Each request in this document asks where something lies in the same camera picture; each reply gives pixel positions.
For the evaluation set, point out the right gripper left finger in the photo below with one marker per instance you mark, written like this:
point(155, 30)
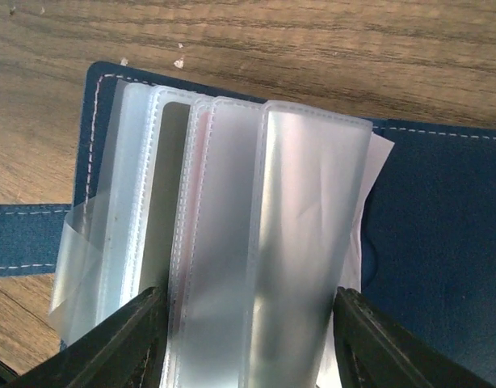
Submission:
point(125, 350)

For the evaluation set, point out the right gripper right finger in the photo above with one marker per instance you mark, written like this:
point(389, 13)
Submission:
point(372, 350)

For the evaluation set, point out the blue card holder wallet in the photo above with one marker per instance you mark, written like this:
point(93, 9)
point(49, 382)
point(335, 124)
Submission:
point(428, 235)

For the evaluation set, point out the red white credit card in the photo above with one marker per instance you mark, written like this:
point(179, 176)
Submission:
point(190, 180)

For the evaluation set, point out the grey credit card in sleeve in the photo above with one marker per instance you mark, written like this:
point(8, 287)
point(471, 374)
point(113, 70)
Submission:
point(164, 195)

